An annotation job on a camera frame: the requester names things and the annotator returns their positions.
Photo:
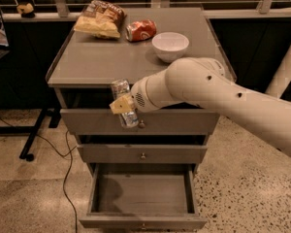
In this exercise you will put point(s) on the crushed orange soda can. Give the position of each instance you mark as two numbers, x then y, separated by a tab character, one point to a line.
140	30

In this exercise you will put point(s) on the grey drawer cabinet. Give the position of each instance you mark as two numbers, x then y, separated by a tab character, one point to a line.
82	75

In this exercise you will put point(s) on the dark redbull can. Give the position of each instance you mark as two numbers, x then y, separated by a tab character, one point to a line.
120	88

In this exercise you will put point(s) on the black desk leg frame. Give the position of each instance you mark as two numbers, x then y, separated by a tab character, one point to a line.
31	131

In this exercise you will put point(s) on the grey bottom drawer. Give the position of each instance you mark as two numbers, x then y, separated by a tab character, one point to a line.
143	197

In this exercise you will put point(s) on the small yellow object on ledge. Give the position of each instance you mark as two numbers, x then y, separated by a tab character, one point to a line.
25	9

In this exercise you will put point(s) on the grey middle drawer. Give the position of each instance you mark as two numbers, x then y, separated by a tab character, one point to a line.
143	149

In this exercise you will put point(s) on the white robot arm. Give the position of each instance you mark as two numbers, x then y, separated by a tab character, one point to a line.
196	81

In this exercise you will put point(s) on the grey drawer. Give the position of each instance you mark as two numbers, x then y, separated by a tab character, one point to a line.
143	149
143	197
162	122

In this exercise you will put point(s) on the yellow chip bag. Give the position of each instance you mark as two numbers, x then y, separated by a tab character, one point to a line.
101	19

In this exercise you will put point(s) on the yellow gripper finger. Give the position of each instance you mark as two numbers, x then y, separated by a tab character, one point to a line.
123	104

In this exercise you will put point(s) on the white diagonal pole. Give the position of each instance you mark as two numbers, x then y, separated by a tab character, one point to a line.
282	77

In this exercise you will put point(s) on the grey top drawer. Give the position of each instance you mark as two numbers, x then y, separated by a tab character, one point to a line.
162	122

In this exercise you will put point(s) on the white ceramic bowl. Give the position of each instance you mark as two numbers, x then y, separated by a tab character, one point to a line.
170	46

